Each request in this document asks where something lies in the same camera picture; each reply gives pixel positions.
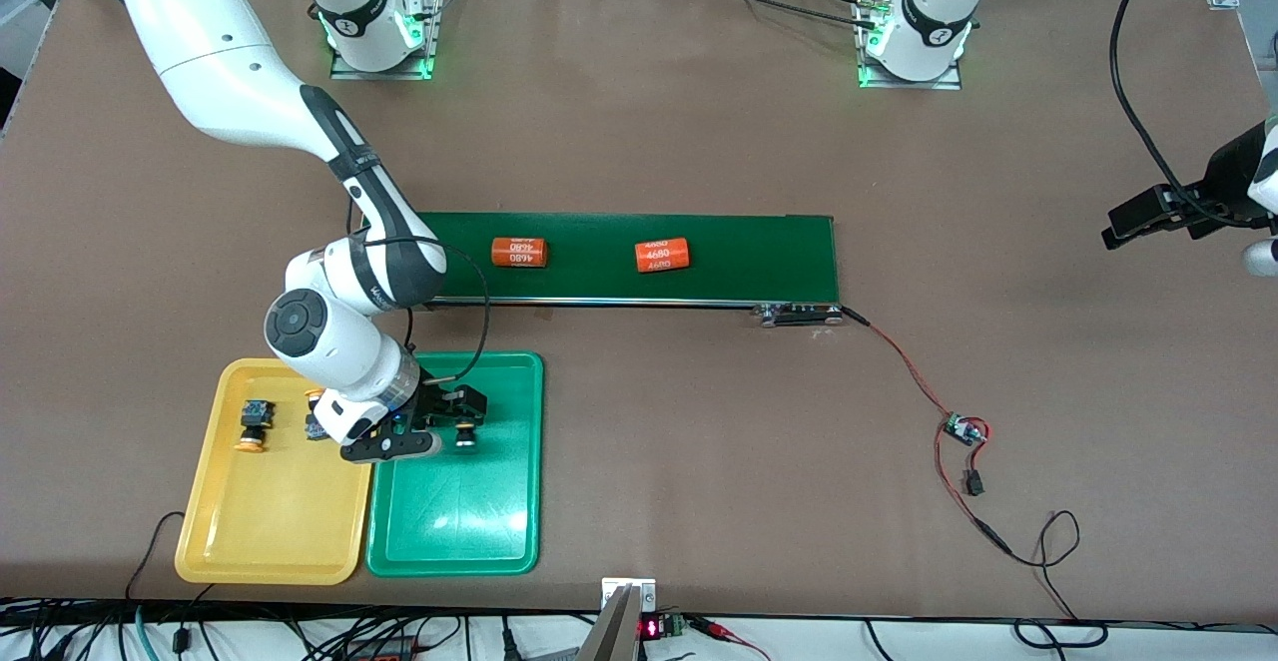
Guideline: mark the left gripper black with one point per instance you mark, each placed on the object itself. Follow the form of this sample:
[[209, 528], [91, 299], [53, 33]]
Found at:
[[1226, 174]]

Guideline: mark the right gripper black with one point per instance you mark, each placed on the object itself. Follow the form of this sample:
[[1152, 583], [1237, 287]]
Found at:
[[446, 402]]

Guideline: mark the green pushbutton blue block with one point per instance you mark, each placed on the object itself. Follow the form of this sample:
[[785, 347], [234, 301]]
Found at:
[[465, 435]]

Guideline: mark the yellow mushroom pushbutton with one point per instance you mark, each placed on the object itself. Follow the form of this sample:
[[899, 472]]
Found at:
[[314, 429], [253, 426]]

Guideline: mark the orange cylinder marked 4680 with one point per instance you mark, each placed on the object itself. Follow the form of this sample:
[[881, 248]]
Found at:
[[662, 255], [519, 253]]

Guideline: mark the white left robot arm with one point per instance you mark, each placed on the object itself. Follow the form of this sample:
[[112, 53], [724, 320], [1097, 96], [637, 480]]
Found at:
[[934, 2]]

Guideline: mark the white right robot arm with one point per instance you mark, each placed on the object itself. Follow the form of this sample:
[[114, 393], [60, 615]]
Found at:
[[220, 52]]

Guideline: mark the green plastic tray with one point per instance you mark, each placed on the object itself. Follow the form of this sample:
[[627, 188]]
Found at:
[[459, 521]]

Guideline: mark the green conveyor belt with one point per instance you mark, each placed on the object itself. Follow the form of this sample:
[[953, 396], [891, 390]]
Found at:
[[599, 282]]

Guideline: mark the yellow plastic tray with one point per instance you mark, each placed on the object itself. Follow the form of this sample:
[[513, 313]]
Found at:
[[280, 521]]

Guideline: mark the grey metal bar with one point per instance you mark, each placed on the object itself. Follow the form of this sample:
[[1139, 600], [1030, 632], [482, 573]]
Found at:
[[611, 636]]

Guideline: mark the small black circuit board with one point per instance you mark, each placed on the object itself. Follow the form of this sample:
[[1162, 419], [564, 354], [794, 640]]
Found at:
[[963, 430]]

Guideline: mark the black module red display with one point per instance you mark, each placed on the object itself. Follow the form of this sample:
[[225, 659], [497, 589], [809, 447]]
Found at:
[[654, 628]]

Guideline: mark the red clip lead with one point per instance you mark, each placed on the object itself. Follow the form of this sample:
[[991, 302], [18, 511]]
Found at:
[[714, 629]]

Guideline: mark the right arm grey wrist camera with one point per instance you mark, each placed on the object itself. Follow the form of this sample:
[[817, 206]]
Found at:
[[389, 446]]

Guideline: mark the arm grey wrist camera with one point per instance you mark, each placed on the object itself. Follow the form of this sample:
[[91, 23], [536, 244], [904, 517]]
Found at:
[[389, 446], [1262, 257]]

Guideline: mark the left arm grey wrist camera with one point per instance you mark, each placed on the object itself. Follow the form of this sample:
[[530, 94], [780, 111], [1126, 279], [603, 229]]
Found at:
[[1262, 257]]

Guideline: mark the silver bracket plate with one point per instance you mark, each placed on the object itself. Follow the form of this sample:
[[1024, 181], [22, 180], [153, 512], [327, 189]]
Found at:
[[644, 593]]

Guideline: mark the black inline switch red lead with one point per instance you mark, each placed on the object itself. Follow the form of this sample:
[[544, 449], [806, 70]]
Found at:
[[973, 484]]

